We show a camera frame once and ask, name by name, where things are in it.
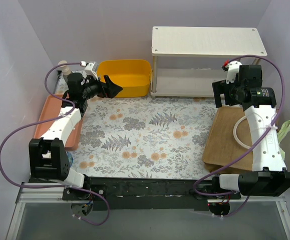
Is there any green plastic grocery bag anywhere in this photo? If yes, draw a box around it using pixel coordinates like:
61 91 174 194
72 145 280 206
277 120 290 160

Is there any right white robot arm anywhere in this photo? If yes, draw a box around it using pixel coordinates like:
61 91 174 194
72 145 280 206
211 61 290 199

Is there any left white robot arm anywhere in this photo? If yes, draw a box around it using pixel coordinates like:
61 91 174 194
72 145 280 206
29 72 123 200

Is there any yellow plastic basket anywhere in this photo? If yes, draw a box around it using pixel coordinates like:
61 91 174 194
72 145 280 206
97 59 152 98

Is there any grey pump soap bottle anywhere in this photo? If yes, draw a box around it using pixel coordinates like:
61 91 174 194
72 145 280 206
58 60 72 83

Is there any brown jute tote bag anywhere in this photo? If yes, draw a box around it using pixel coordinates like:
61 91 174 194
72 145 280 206
202 106 253 174

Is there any pink plastic tray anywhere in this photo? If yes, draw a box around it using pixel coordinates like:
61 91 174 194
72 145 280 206
33 93 84 151

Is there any floral table mat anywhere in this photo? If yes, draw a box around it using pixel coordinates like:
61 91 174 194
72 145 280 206
72 95 216 180

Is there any white two-tier shelf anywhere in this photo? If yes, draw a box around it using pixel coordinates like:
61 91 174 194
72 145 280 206
150 26 267 98

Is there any white blue tape roll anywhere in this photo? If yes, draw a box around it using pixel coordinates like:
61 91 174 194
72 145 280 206
66 151 74 168

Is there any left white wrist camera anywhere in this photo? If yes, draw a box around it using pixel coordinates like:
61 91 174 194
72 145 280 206
80 61 98 80

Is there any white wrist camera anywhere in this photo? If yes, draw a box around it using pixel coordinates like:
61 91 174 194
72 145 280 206
222 60 242 84
80 61 98 80

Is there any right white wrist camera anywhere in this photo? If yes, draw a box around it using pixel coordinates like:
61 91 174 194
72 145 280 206
222 60 242 84

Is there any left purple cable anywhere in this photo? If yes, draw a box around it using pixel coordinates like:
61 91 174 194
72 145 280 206
0 60 110 227

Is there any purple cable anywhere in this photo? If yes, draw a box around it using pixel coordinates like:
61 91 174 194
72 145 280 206
193 54 285 218
0 60 110 227

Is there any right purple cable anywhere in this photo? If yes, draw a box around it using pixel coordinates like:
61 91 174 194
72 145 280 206
193 54 285 218

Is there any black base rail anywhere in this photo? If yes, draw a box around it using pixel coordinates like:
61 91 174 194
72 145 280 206
17 175 286 218

